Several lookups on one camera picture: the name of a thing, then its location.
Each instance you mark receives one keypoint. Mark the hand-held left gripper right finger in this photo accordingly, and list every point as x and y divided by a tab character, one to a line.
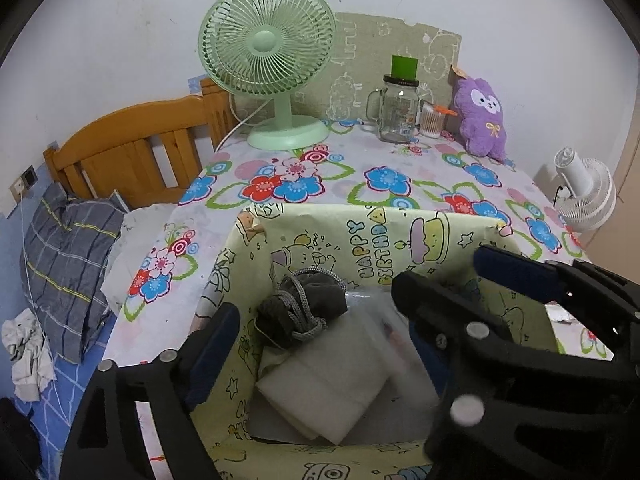
430	360

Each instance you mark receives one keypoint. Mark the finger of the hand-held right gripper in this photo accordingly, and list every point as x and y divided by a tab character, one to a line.
450	310
515	272

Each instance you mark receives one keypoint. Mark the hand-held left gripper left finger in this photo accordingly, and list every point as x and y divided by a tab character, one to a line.
215	340

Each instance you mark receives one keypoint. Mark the white towel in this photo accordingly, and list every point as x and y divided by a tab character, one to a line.
320	385

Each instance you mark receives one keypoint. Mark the yellow cartoon paper box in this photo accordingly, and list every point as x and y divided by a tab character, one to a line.
350	240

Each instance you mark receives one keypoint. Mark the white standing fan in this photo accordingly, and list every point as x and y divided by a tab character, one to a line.
585	195

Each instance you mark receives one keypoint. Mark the white bed cloth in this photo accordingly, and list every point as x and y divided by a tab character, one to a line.
140	230

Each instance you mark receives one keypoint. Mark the beige wardrobe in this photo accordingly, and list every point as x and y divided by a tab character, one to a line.
631	200

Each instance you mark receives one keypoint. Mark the purple plush bunny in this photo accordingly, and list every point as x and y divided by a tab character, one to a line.
482	120

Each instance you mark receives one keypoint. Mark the floral tablecloth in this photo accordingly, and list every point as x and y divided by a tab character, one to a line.
350	180

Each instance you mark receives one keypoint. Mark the grey plaid pillow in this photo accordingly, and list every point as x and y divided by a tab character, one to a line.
65	260

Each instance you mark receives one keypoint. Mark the blue bed sheet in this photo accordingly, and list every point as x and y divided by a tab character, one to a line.
60	410

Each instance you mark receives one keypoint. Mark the cotton swab jar orange lid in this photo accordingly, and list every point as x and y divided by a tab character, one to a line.
430	125

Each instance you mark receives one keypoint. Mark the crumpled white cloth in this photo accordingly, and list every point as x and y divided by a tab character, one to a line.
25	355

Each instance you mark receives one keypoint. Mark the glass jar with green lid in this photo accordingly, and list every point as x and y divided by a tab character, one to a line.
397	110

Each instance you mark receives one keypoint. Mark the wooden headboard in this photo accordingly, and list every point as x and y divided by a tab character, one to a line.
125	135

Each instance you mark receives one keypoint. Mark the green patterned board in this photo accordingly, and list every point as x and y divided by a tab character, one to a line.
360	60

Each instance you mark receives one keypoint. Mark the green desk fan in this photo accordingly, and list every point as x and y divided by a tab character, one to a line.
265	40

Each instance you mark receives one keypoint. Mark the wall socket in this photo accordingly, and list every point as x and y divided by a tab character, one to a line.
29	176

